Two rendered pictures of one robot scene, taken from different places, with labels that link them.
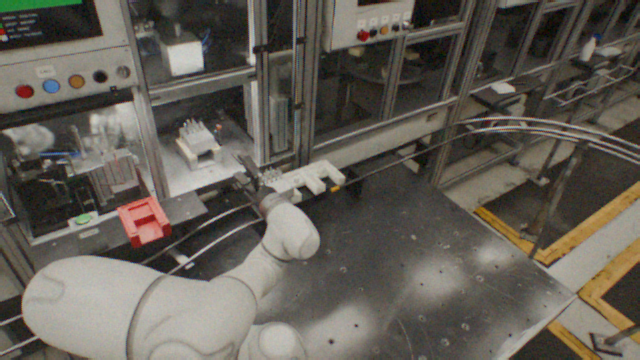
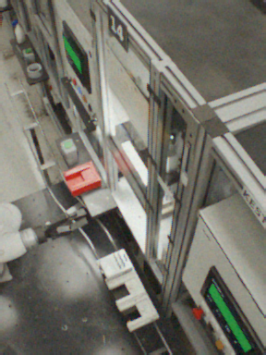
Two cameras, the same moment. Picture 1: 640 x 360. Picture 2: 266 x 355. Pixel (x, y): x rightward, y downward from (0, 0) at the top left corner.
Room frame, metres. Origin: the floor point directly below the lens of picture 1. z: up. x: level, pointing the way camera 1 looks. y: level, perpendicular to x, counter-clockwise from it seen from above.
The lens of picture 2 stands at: (1.45, -0.49, 2.65)
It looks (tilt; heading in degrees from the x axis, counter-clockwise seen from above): 56 degrees down; 103
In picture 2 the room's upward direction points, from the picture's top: 1 degrees counter-clockwise
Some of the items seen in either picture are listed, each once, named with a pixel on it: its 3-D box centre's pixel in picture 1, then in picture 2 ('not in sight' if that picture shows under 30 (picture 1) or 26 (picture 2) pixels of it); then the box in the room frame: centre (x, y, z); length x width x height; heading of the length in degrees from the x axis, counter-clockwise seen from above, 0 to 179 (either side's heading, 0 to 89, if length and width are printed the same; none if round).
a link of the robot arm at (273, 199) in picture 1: (275, 208); (30, 238); (0.86, 0.12, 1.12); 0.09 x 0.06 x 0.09; 128
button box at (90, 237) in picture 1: (88, 231); (71, 152); (0.85, 0.71, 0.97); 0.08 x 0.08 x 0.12; 38
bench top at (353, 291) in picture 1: (340, 288); (51, 323); (0.94, -0.11, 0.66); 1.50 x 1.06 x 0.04; 128
